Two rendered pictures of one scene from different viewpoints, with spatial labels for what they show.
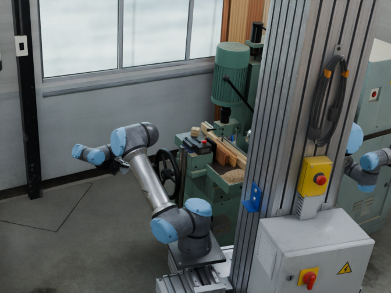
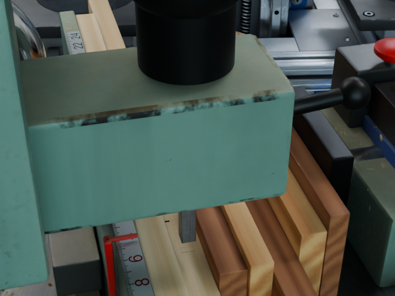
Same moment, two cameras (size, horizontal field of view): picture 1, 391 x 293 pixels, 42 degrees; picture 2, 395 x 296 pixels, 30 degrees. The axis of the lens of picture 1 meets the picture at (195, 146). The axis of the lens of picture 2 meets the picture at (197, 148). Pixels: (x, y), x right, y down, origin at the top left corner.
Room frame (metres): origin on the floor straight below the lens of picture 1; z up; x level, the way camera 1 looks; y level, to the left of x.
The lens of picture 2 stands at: (2.89, -0.04, 1.26)
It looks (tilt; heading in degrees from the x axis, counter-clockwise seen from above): 35 degrees down; 197
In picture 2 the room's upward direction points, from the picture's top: straight up
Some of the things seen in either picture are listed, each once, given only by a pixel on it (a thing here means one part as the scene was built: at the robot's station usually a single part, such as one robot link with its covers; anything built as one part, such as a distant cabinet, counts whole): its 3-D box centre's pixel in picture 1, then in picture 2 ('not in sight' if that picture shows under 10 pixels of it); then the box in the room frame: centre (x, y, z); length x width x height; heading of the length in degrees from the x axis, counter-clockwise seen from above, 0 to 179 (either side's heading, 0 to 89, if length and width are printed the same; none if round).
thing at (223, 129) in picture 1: (226, 128); (151, 138); (2.57, -0.17, 1.03); 0.14 x 0.07 x 0.09; 122
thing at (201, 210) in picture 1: (196, 215); not in sight; (1.78, -0.03, 0.98); 0.13 x 0.12 x 0.14; 132
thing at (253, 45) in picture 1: (256, 38); not in sight; (2.64, -0.27, 1.54); 0.08 x 0.08 x 0.17; 32
